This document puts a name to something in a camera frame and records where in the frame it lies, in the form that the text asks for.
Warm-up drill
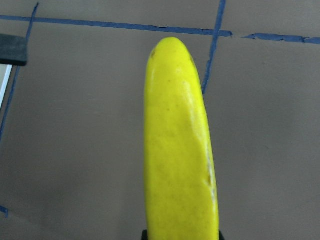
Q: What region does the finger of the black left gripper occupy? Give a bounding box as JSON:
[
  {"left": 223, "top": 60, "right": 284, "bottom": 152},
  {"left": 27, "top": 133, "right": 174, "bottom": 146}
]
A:
[{"left": 0, "top": 34, "right": 28, "bottom": 66}]

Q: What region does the yellow banana basket edge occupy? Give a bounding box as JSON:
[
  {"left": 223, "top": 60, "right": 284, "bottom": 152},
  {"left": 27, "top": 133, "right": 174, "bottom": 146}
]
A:
[{"left": 144, "top": 37, "right": 220, "bottom": 240}]

